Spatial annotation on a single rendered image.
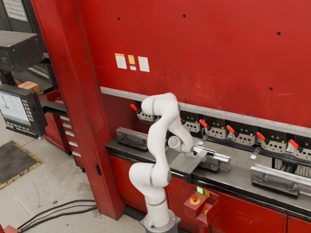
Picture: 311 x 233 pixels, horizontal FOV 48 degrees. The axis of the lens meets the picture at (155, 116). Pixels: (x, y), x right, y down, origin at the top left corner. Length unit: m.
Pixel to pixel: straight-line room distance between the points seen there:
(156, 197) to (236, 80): 0.84
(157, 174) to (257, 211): 0.98
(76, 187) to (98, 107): 1.44
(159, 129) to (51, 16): 1.19
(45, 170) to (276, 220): 2.92
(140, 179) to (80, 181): 2.36
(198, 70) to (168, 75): 0.25
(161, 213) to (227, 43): 1.05
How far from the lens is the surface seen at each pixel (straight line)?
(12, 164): 4.91
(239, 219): 2.76
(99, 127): 3.02
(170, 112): 1.94
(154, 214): 2.08
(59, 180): 4.34
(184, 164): 2.55
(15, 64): 2.59
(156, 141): 1.92
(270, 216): 2.60
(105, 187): 3.34
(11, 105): 2.88
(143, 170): 1.90
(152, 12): 2.30
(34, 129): 2.80
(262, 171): 2.52
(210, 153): 2.63
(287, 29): 1.96
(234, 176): 2.62
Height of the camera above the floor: 2.63
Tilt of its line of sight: 31 degrees down
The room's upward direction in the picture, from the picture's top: 9 degrees counter-clockwise
